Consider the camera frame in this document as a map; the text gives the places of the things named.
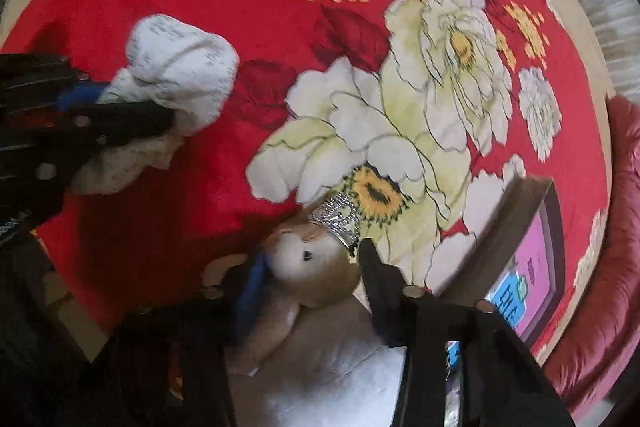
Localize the plush bunny with crown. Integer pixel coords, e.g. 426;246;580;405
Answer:
228;192;360;376

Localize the dark shallow box tray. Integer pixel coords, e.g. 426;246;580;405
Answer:
442;176;565;348

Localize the pink quilted comforter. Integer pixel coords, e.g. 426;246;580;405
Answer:
544;95;639;421

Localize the white paper towel roll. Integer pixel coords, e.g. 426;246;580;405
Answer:
199;250;407;427

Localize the white blue wipes packet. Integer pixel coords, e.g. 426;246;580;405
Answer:
444;341;462;427

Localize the pink book in tray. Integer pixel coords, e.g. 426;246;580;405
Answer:
485;213;550;341

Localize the white speckled sock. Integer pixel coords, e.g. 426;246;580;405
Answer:
72;14;240;195

